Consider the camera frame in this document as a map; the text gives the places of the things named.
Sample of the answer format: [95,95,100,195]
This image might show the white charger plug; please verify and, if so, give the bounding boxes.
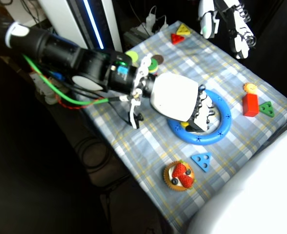
[155,15,170,32]

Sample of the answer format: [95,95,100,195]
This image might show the yellow triangle block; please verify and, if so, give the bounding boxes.
[176,23,192,36]

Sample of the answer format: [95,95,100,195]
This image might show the red rectangular block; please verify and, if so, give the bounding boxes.
[242,93,260,117]

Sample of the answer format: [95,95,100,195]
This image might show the multicoloured ring stack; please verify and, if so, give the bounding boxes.
[147,58,159,75]

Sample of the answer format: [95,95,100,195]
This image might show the blue plaid cloth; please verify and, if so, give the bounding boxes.
[82,20,287,234]

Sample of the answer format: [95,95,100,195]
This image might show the grey power strip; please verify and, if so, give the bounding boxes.
[123,25,156,46]

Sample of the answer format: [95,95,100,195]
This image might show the black coiled cable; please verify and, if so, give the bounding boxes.
[75,136,115,174]

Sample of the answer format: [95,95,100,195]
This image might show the red triangle block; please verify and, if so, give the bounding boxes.
[170,33,185,45]

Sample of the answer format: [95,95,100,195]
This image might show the blue plastic ring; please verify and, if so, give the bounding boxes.
[167,89,232,146]

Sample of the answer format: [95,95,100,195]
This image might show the red cable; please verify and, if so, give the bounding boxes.
[55,95,105,110]

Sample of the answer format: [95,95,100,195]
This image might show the blue triangle block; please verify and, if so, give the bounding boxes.
[190,152,212,173]

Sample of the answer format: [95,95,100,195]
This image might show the white power adapter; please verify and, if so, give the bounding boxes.
[144,6,158,31]

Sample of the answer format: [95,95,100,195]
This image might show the white cabinet panel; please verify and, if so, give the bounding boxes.
[1,0,48,27]

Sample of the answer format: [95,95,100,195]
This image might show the white rounded robot body shell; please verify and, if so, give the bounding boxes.
[187,121,287,234]

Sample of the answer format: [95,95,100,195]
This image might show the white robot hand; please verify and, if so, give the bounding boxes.
[149,72,217,134]
[198,4,257,60]

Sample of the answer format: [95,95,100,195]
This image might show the green triangle block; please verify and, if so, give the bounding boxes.
[258,101,275,118]

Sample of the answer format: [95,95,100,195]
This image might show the white column with blue light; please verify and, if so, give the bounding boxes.
[37,0,123,53]

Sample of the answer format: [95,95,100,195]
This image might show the green cable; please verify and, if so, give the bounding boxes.
[23,55,110,107]

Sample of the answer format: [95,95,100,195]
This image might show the toy fruit tart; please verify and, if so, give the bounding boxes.
[163,160,196,192]

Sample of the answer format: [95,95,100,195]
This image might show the yellow-green disc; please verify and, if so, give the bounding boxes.
[125,50,139,63]

